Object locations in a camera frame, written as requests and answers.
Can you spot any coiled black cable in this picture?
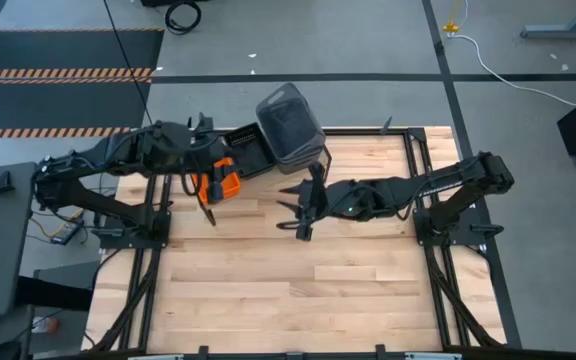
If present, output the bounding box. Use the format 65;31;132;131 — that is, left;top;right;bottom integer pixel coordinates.
164;0;203;36

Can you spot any grey metal stand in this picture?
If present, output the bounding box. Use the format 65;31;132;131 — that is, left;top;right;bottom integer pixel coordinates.
520;0;576;40

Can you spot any black hazard-striped floor mat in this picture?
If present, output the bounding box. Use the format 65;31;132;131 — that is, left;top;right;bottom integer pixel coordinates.
0;27;165;140

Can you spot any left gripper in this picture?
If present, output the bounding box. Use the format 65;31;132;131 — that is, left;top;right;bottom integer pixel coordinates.
195;142;234;202

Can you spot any yellow cable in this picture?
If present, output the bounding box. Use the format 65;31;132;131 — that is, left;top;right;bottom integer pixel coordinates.
30;209;87;240

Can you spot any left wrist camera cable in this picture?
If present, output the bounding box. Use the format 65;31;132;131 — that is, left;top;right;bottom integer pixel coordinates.
181;167;204;199

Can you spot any black aluminium table frame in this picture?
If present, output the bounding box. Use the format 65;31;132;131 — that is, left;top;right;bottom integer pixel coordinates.
81;126;524;360

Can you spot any small black desk stand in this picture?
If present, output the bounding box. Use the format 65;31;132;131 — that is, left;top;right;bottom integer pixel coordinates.
0;170;17;195

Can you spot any orange and white bottle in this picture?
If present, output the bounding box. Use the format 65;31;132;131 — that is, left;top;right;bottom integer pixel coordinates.
30;317;61;335

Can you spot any long thin black cable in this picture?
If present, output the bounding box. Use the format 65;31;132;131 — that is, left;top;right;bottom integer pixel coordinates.
102;0;155;126

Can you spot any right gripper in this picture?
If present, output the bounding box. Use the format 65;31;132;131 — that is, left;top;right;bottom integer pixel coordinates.
275;162;357;241

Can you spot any black computer mouse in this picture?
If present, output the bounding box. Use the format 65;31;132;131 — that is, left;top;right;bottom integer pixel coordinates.
0;339;23;360

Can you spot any white floor cable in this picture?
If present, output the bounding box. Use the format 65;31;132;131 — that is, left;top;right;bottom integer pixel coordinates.
450;0;576;107

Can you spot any black power box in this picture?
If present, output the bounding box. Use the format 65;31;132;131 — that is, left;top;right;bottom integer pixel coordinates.
50;219;87;246

